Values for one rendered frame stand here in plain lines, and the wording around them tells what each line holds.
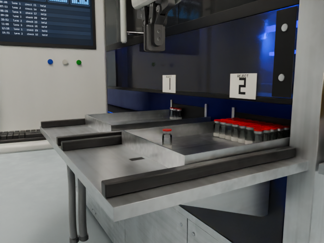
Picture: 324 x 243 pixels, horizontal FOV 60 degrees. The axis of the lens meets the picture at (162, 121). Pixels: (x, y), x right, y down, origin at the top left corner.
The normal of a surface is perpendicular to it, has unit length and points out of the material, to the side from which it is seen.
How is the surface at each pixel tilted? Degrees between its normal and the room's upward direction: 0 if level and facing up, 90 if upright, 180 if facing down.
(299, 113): 90
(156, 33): 90
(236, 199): 90
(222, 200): 90
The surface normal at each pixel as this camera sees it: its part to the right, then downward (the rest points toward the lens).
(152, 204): 0.51, 0.13
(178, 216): -0.86, 0.07
